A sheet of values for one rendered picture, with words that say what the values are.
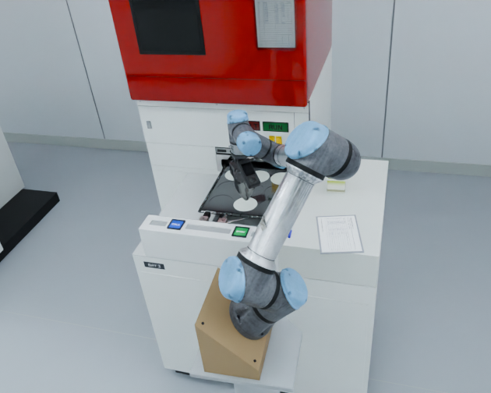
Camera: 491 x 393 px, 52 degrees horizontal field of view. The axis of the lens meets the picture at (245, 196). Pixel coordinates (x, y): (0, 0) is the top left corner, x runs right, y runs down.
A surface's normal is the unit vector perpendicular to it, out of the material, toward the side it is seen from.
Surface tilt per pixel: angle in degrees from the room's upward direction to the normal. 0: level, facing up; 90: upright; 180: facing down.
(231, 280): 58
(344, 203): 0
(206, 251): 90
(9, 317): 0
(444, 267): 0
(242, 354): 44
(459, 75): 90
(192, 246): 90
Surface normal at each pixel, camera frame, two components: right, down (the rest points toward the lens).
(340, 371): -0.27, 0.57
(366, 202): -0.08, -0.82
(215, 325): 0.61, -0.54
